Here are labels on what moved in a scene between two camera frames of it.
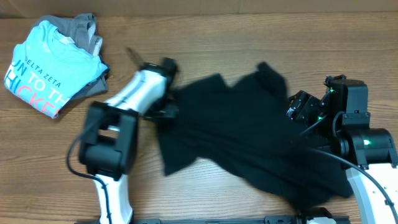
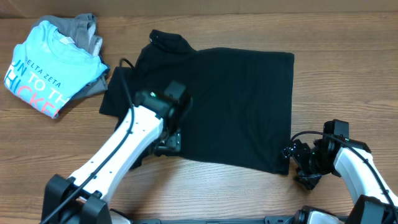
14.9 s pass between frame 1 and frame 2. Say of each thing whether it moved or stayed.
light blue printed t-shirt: stayed
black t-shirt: moved
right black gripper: moved
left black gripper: moved
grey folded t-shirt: stayed
